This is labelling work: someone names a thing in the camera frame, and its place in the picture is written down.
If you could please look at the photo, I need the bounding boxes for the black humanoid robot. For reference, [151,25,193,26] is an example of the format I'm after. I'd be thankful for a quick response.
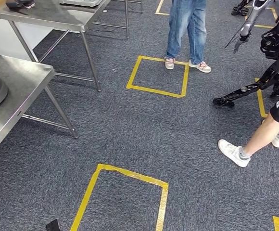
[213,0,279,109]

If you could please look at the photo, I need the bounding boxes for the person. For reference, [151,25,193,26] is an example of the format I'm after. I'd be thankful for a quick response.
[218,38,279,168]
[164,0,212,74]

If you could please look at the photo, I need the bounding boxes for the steel table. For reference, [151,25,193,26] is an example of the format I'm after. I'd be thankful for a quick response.
[0,0,143,92]

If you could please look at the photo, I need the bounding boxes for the white partition panel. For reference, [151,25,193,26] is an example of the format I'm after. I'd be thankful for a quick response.
[0,8,54,61]

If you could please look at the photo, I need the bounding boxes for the stainless steel workbench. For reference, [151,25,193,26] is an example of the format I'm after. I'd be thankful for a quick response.
[0,52,79,162]

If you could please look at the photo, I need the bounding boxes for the grey tray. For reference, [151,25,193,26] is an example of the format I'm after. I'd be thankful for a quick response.
[60,0,104,8]

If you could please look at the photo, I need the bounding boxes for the black robot feet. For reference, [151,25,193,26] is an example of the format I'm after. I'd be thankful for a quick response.
[231,0,253,16]

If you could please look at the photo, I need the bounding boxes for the black objects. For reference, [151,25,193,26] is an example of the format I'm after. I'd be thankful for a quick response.
[6,0,36,10]

